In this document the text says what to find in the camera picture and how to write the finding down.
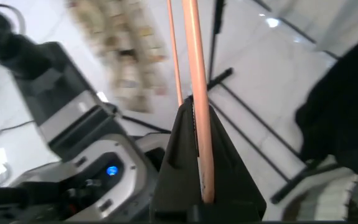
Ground black garment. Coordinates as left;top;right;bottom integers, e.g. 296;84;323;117
294;21;358;177

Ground black clothes rack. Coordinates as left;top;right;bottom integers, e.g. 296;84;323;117
121;0;343;205

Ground pink clothes hanger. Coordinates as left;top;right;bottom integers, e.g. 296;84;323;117
166;0;216;205

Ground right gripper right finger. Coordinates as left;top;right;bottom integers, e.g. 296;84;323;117
209;105;266;223

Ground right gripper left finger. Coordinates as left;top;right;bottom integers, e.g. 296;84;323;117
149;96;203;223

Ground cream printed garment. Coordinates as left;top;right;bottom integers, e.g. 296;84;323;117
66;0;171;114

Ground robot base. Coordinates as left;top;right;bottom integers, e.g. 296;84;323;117
0;42;170;224

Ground white curtain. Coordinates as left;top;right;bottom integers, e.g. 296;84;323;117
259;0;358;60

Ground black cable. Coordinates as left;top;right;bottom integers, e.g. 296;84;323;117
0;119;36;147

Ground white laundry basket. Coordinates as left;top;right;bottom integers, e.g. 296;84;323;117
283;172;358;222

